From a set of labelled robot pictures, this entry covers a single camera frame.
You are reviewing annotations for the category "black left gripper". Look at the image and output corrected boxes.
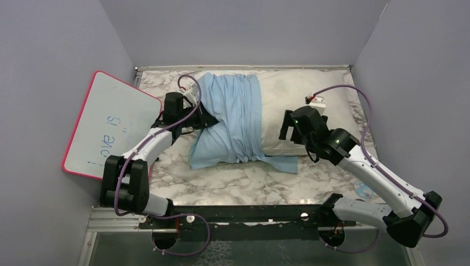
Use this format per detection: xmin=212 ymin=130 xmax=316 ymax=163
xmin=178 ymin=101 xmax=219 ymax=130

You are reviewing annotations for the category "white pillow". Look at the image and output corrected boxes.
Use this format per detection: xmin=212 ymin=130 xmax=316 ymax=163
xmin=257 ymin=70 xmax=360 ymax=156

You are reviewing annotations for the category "light blue pillowcase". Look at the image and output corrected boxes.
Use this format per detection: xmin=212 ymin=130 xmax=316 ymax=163
xmin=189 ymin=73 xmax=298 ymax=173

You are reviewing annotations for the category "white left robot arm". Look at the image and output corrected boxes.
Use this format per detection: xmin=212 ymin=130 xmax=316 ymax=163
xmin=100 ymin=92 xmax=218 ymax=228

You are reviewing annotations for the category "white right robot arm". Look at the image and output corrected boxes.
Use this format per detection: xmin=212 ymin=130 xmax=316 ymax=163
xmin=279 ymin=106 xmax=442 ymax=248

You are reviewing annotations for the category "pink framed whiteboard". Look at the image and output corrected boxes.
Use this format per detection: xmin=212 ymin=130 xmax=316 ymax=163
xmin=62 ymin=71 xmax=163 ymax=179

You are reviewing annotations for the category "small blue white packet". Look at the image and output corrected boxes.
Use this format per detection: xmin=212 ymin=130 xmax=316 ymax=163
xmin=353 ymin=179 xmax=375 ymax=200

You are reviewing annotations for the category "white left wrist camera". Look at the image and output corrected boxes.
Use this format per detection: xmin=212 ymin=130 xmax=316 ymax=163
xmin=180 ymin=87 xmax=200 ymax=106

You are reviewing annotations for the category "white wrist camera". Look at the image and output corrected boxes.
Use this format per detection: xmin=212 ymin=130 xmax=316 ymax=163
xmin=305 ymin=95 xmax=326 ymax=115
xmin=180 ymin=87 xmax=200 ymax=106

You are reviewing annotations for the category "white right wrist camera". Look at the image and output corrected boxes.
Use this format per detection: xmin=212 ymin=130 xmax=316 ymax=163
xmin=305 ymin=95 xmax=326 ymax=115

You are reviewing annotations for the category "aluminium table edge frame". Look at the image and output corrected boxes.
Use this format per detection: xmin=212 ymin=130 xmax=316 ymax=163
xmin=135 ymin=64 xmax=353 ymax=75

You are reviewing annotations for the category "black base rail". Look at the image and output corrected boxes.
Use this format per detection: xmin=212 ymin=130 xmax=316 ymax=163
xmin=139 ymin=204 xmax=346 ymax=242

